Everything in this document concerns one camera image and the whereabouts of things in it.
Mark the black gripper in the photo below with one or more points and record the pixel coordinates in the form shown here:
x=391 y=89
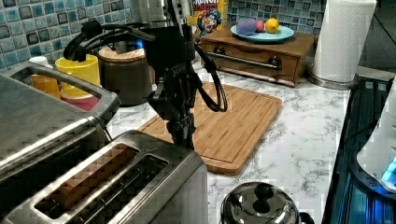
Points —
x=173 y=100

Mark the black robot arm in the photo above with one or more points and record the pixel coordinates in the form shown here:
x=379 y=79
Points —
x=169 y=50

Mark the bread slice in toaster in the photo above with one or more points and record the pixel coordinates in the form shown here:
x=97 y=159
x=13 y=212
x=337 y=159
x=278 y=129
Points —
x=78 y=186

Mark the stainless steel two-slot toaster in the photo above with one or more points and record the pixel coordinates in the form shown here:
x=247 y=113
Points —
x=162 y=184

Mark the stainless steel toaster oven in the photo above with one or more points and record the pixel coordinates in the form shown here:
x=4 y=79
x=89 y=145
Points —
x=42 y=137

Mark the bamboo cutting board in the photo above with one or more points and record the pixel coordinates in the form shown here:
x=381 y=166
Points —
x=225 y=140

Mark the dark brown canister wooden lid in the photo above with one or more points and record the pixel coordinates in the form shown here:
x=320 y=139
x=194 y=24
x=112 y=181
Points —
x=127 y=74

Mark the dark red bowl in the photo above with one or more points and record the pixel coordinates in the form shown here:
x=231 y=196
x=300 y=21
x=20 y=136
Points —
x=86 y=102

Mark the shiny steel kettle lid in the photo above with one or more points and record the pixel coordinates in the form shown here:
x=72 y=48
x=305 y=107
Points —
x=261 y=203

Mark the yellow mug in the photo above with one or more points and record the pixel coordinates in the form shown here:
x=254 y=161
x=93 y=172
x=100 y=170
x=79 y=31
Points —
x=87 y=70

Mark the cereal box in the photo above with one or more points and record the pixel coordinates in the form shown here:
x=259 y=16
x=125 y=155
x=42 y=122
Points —
x=208 y=17

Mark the purple toy fruit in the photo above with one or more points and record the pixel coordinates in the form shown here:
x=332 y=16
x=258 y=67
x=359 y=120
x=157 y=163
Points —
x=246 y=27

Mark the wooden drawer box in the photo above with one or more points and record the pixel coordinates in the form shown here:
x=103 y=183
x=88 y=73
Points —
x=283 y=62

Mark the red toy apple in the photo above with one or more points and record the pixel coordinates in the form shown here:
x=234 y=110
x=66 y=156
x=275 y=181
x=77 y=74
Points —
x=260 y=26

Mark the yellow toy lemon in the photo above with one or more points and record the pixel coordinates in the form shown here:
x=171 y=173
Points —
x=271 y=26

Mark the light blue plate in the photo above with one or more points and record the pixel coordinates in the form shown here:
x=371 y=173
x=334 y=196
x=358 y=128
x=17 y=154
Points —
x=281 y=34

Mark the orange bottle white cap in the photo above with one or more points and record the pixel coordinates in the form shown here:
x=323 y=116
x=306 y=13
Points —
x=46 y=84

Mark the white paper towel roll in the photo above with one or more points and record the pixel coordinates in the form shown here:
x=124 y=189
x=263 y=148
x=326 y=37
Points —
x=341 y=40

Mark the white appliance blue light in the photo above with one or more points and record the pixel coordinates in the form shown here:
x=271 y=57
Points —
x=377 y=157

